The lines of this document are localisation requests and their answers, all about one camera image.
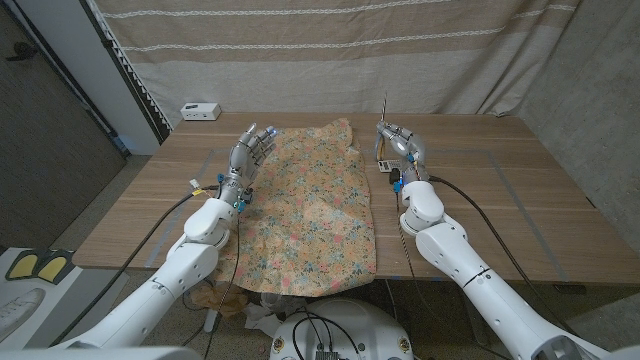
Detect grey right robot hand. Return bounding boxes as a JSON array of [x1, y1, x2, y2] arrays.
[[374, 121, 431, 187]]

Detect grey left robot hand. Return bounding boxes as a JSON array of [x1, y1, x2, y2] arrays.
[[215, 122, 278, 214]]

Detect floral orange fabric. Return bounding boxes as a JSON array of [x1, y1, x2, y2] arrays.
[[213, 117, 378, 298]]

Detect crumpled brown paper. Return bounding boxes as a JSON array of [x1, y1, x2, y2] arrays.
[[190, 282, 250, 318]]

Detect crumpled white paper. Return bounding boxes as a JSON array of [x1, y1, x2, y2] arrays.
[[243, 292, 309, 339]]

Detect white power strip box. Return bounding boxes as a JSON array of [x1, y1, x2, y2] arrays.
[[180, 102, 222, 122]]

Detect beige striped curtain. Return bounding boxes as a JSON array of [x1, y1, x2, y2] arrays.
[[85, 0, 584, 132]]

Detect grey table leg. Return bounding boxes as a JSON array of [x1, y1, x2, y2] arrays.
[[202, 308, 224, 334]]

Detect white robot torso base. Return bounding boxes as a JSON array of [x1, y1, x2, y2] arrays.
[[269, 298, 415, 360]]

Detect dark wooden door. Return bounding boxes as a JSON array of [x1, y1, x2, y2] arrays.
[[0, 2, 129, 250]]

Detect white grey floor platform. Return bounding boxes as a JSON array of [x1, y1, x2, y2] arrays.
[[0, 247, 132, 351]]

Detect yellow black foot pedal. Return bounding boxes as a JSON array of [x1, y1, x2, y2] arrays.
[[4, 249, 41, 281], [37, 252, 76, 286]]

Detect white sneaker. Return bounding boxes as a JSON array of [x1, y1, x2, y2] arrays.
[[0, 287, 46, 342]]

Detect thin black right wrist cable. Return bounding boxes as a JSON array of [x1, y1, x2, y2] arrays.
[[396, 190, 439, 324]]

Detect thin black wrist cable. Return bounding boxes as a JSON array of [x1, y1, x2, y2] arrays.
[[396, 190, 439, 324], [202, 210, 242, 359]]

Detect thin black left wrist cable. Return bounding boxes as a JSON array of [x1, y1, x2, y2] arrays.
[[202, 210, 242, 359]]

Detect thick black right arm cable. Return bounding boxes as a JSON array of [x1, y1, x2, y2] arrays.
[[428, 174, 581, 339]]

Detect black metal frame post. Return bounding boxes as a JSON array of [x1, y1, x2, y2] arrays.
[[78, 0, 171, 145]]

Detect black door handle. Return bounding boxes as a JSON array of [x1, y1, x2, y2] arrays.
[[5, 42, 39, 62]]

